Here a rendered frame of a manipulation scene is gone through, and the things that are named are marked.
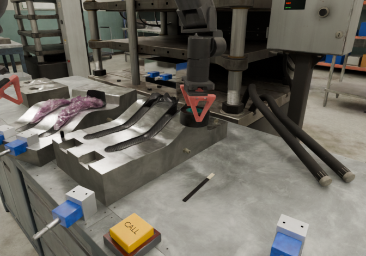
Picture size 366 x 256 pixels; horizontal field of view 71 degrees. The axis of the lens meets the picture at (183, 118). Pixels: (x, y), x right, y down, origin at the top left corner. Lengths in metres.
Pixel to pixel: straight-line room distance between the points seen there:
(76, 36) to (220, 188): 4.51
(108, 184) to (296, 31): 0.91
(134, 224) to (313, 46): 0.92
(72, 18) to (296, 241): 4.75
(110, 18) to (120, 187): 8.10
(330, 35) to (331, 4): 0.11
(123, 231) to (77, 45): 4.59
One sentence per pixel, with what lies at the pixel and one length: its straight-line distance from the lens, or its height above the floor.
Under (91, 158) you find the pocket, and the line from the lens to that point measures 0.71.
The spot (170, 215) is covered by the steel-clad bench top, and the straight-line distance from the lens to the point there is 0.61.
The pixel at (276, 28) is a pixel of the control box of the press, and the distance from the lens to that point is 1.20.
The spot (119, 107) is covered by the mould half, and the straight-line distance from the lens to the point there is 1.07.
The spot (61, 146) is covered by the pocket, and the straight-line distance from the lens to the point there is 0.79.
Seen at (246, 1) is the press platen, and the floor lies 1.26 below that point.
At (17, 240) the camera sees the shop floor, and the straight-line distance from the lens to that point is 1.91.
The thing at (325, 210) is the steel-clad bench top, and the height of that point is 0.80.
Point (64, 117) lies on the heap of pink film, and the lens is 0.96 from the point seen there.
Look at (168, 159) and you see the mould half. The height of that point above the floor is 0.84.
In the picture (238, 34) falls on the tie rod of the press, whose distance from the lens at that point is 1.14.
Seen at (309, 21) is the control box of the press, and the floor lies 1.19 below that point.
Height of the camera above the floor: 1.21
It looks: 22 degrees down
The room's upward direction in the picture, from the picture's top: straight up
